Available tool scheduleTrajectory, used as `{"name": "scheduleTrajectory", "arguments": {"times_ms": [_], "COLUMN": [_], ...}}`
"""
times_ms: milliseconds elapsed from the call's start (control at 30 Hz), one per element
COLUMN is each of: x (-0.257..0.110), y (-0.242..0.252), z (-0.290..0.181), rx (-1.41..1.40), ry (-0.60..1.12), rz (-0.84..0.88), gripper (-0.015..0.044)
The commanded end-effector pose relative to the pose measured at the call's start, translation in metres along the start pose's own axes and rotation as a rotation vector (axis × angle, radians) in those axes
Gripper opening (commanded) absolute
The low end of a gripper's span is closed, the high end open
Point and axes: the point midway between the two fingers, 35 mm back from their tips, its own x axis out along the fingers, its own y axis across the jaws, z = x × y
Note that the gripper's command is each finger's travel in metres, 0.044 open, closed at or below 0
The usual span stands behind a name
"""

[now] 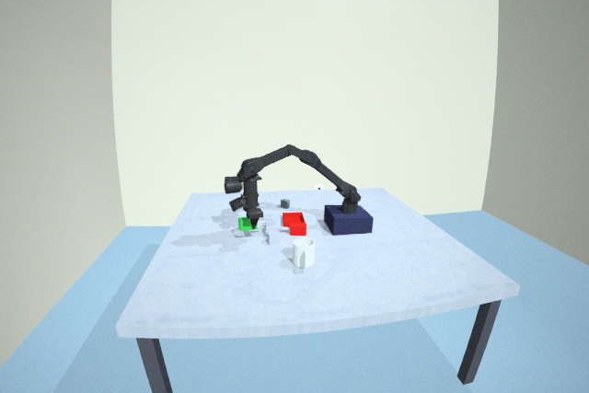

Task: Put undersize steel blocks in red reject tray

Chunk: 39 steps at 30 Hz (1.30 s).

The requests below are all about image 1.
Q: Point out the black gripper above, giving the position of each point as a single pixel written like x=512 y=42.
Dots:
x=253 y=213

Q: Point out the green gauge with white pin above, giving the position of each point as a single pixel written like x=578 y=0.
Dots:
x=244 y=224

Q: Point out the white mug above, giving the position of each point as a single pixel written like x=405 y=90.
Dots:
x=304 y=252

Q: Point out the red block with white cylindrical pin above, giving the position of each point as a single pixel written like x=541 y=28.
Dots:
x=296 y=229

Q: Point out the red tray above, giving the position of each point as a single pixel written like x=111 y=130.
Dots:
x=289 y=218

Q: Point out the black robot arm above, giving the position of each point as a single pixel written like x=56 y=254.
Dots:
x=250 y=167

